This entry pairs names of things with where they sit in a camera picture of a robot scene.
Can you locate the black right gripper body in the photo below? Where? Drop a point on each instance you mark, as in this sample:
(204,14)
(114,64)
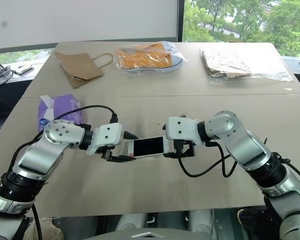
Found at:
(188,149)

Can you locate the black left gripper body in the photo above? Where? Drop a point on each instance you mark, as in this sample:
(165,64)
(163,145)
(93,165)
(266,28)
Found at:
(106,153)

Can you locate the white box with dark window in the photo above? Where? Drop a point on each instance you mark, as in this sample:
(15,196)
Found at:
(123,148)

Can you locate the white smartphone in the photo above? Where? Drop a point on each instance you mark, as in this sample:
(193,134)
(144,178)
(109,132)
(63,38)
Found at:
(148,147)

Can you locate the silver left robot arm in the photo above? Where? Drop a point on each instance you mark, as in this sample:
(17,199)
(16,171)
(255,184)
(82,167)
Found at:
(37,155)

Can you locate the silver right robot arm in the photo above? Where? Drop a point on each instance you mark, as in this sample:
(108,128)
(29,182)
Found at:
(247,147)

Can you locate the brown paper bags in plastic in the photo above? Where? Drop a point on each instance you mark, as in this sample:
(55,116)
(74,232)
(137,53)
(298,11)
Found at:
(235,63)

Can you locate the purple tissue pack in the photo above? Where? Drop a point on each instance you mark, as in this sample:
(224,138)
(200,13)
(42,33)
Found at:
(62,107)

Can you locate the grey rounded robot body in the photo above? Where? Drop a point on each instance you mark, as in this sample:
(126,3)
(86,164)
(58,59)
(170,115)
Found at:
(165,225)

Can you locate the orange cloth in plastic bag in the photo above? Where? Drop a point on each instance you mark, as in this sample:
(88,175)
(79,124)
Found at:
(142,58)

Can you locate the black shoe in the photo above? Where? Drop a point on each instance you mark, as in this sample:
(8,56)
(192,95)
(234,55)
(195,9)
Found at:
(251,217)

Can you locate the tan cloth sack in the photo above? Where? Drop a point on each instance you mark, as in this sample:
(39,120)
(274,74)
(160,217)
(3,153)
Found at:
(51,230)

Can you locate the small white flat device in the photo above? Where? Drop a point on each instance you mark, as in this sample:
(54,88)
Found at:
(22,69)

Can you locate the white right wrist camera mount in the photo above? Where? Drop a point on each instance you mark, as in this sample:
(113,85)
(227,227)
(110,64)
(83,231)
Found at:
(181,128)

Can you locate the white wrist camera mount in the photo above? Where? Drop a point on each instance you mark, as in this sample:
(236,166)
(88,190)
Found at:
(181,128)
(107,136)

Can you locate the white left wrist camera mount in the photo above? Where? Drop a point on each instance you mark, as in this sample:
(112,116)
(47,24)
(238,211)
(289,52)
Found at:
(107,136)

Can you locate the dark window frame post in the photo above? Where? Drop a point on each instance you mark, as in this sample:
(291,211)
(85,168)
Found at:
(180,20)

